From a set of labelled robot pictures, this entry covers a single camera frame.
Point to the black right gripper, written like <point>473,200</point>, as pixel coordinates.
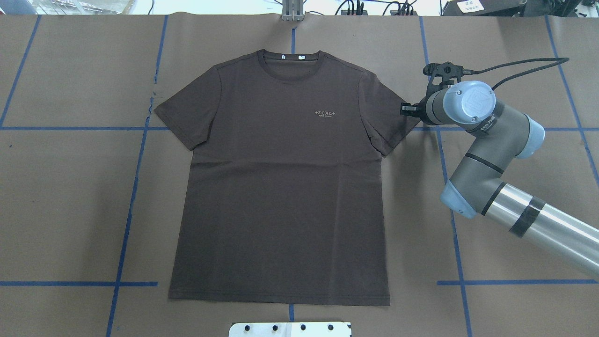
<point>417,109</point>

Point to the brown t-shirt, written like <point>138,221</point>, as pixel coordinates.
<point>284,198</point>

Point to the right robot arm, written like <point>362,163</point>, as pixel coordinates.
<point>501,134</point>

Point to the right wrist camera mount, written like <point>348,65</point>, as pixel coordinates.
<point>442,75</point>

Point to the aluminium frame post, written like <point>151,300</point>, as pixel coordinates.
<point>292,10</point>

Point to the white pedestal column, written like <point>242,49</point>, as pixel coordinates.
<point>291,329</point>

